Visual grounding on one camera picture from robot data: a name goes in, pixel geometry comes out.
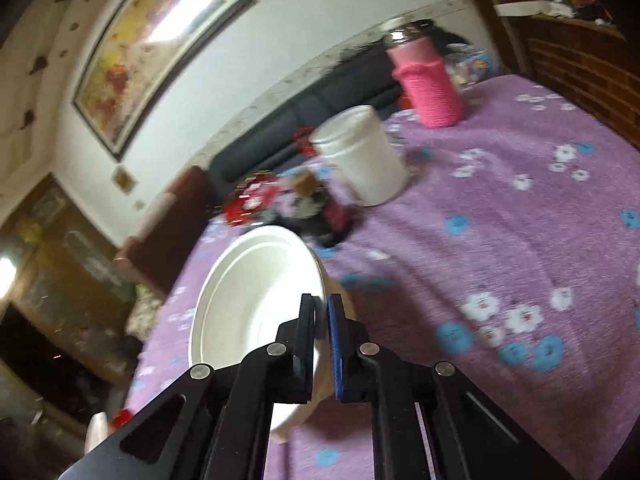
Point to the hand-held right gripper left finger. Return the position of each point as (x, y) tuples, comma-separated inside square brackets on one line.
[(306, 330)]

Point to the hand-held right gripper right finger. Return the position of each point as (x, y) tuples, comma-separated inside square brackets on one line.
[(335, 350)]

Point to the white bowl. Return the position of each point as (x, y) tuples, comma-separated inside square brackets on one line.
[(250, 285)]

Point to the dark jar with cork lid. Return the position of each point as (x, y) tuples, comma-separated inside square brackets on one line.
[(320, 210)]

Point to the brown armchair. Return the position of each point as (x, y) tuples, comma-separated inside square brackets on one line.
[(165, 230)]

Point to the white plastic cup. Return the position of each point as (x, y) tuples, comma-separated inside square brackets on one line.
[(365, 160)]

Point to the purple floral tablecloth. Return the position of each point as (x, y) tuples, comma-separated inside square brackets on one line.
[(475, 235)]

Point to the red plastic bag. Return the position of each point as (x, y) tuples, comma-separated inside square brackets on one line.
[(304, 141)]

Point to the black leather sofa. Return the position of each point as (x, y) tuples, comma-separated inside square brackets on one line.
[(280, 130)]

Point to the wooden glass display cabinet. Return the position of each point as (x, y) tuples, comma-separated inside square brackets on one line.
[(50, 285)]

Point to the pink knit-sleeved bottle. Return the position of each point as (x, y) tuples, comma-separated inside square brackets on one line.
[(430, 90)]

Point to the clear plastic bag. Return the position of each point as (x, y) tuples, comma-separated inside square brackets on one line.
[(470, 65)]

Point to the small wall frame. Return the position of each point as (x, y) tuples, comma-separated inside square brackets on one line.
[(122, 178)]

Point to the framed wall painting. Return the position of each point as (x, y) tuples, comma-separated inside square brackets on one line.
[(150, 45)]

